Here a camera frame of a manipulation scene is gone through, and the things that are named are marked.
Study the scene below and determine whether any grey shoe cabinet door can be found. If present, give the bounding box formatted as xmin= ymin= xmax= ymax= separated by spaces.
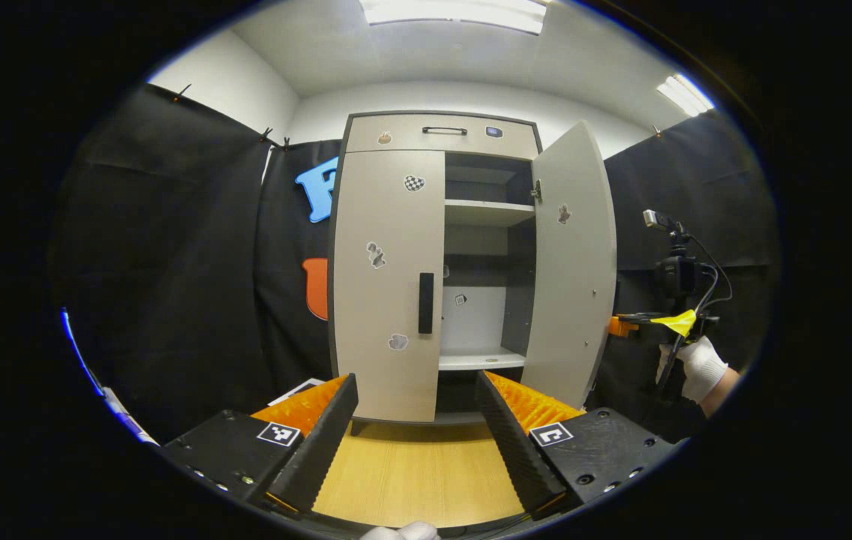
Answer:
xmin=331 ymin=150 xmax=447 ymax=423
xmin=520 ymin=120 xmax=618 ymax=411

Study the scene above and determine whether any small ceiling light panel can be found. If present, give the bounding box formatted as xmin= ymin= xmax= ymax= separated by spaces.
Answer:
xmin=656 ymin=73 xmax=716 ymax=117

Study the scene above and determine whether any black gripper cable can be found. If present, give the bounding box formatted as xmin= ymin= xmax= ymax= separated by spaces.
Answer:
xmin=688 ymin=235 xmax=734 ymax=312

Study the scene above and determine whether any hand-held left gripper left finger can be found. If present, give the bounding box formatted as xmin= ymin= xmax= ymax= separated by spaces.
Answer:
xmin=160 ymin=373 xmax=359 ymax=518

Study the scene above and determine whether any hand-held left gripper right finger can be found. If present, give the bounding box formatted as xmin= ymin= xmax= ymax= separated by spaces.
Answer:
xmin=475 ymin=370 xmax=689 ymax=522

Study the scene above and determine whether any grey double-door shoe cabinet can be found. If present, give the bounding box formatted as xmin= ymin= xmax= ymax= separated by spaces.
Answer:
xmin=326 ymin=111 xmax=618 ymax=436

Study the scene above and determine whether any black backdrop cloth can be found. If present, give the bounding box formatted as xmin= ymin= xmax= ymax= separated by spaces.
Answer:
xmin=51 ymin=82 xmax=779 ymax=443

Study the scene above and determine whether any large ceiling light panel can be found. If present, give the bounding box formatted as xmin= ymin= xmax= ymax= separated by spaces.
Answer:
xmin=358 ymin=0 xmax=548 ymax=35

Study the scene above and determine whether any black door handle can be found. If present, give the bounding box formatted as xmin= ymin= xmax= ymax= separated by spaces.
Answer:
xmin=418 ymin=272 xmax=435 ymax=335

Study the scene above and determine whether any grey cabinet drawer front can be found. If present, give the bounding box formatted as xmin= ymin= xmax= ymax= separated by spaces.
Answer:
xmin=345 ymin=114 xmax=542 ymax=161

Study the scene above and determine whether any white cabinet shelf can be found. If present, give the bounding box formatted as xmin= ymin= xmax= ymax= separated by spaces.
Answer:
xmin=438 ymin=347 xmax=527 ymax=371
xmin=444 ymin=199 xmax=536 ymax=227

